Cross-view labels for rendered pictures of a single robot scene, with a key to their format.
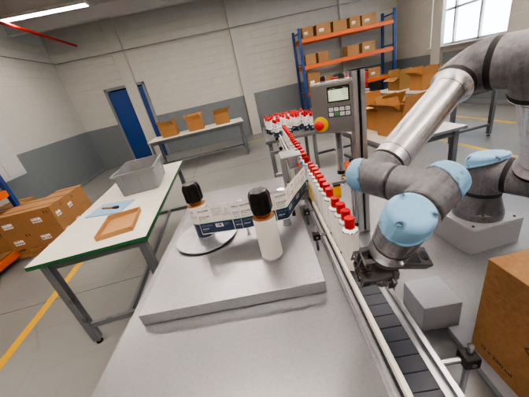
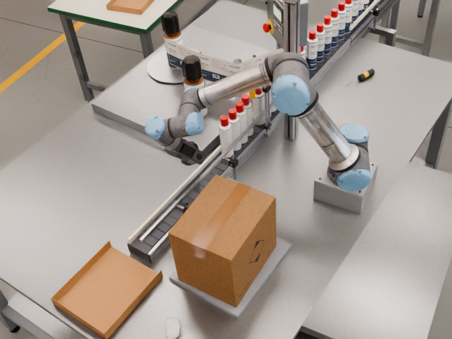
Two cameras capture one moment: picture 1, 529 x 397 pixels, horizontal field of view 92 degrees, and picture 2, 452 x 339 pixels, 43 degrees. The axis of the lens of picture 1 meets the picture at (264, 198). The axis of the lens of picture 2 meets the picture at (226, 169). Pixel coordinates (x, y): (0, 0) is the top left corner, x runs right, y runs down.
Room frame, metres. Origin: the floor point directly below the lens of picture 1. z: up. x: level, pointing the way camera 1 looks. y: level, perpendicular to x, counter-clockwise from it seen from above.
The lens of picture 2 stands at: (-0.78, -1.30, 2.57)
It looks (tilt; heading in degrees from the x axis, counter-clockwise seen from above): 45 degrees down; 36
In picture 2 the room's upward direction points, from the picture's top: 6 degrees counter-clockwise
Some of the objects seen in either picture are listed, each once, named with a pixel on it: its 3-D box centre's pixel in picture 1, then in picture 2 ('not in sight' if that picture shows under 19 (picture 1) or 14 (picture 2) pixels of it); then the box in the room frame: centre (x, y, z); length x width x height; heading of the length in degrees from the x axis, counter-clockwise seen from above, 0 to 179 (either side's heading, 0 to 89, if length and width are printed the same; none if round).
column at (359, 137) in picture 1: (360, 159); (291, 75); (0.96, -0.41, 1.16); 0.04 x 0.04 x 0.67; 87
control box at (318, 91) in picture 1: (336, 105); (286, 17); (1.03, -0.35, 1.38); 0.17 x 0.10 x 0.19; 52
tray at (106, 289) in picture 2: not in sight; (107, 286); (-0.07, -0.21, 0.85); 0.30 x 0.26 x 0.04; 177
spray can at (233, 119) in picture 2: (347, 235); (233, 129); (0.74, -0.26, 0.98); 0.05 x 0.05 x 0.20
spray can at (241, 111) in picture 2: (342, 227); (241, 122); (0.79, -0.26, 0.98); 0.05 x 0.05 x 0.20
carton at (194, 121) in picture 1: (194, 121); not in sight; (6.32, 1.19, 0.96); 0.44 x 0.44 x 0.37; 2
